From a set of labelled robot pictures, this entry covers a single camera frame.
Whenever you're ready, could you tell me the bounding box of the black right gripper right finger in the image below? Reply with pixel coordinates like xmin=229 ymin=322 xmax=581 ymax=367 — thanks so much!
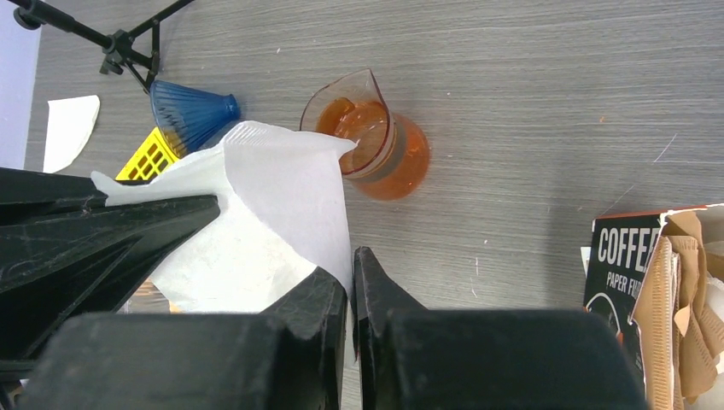
xmin=353 ymin=247 xmax=647 ymax=409

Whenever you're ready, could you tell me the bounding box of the yellow green toy brick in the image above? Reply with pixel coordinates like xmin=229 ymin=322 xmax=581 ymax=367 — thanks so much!
xmin=115 ymin=127 xmax=179 ymax=181

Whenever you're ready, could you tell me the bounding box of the blue glass dripper cone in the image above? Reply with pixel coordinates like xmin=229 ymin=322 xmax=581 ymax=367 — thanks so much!
xmin=149 ymin=80 xmax=242 ymax=158

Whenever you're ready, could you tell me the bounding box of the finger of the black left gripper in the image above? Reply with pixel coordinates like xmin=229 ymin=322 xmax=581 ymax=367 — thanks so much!
xmin=1 ymin=196 xmax=220 ymax=374
xmin=1 ymin=167 xmax=108 ymax=209

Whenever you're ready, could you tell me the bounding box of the large wooden ring holder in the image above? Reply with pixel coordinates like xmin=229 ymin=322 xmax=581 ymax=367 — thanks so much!
xmin=119 ymin=280 xmax=182 ymax=313

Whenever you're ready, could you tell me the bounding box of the white paper sheet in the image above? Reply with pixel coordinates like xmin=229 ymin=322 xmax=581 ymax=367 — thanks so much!
xmin=43 ymin=95 xmax=101 ymax=173

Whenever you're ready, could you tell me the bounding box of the white paper coffee filter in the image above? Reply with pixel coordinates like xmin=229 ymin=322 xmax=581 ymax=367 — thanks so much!
xmin=91 ymin=120 xmax=356 ymax=313

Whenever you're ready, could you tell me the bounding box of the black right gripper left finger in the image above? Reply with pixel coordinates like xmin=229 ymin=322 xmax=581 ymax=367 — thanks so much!
xmin=19 ymin=269 xmax=347 ymax=409

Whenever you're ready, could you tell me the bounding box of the amber glass carafe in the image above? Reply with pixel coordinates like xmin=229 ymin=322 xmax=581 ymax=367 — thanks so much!
xmin=300 ymin=68 xmax=430 ymax=201

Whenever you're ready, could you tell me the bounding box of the orange coffee filter box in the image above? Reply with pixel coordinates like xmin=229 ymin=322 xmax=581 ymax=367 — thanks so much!
xmin=581 ymin=204 xmax=723 ymax=409

